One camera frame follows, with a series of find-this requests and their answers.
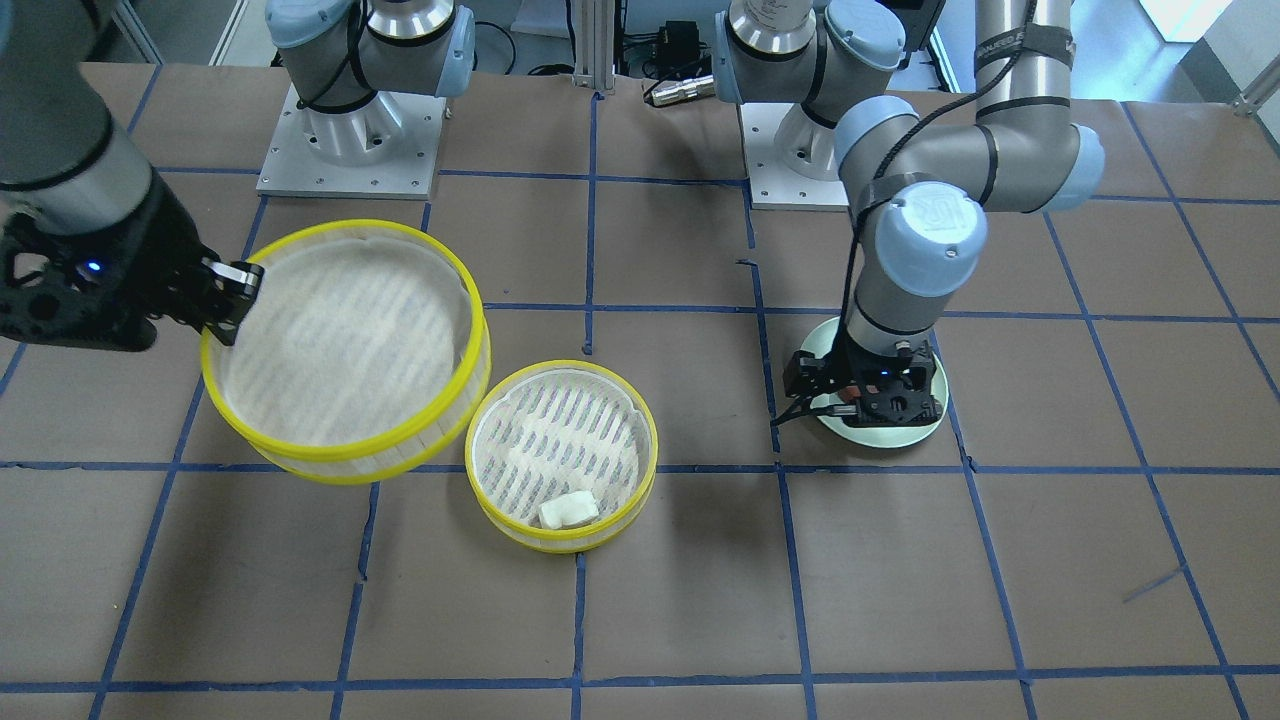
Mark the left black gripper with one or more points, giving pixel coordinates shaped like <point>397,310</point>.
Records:
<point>812,374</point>

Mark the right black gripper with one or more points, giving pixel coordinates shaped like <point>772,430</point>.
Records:
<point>163,258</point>

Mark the yellow steamer layer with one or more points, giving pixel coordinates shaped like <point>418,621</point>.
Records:
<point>554,428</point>
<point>365,354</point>

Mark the white bun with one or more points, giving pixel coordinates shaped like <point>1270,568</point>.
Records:
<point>570,510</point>

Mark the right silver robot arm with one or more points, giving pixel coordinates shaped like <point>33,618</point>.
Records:
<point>66,160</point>

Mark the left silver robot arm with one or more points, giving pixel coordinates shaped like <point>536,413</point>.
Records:
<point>919,189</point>

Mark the light green plate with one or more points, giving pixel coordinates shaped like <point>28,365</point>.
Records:
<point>821,339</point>

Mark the silver cylindrical connector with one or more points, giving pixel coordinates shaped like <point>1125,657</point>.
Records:
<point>671,92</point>

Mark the black electronics box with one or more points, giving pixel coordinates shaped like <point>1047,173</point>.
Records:
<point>677,45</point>

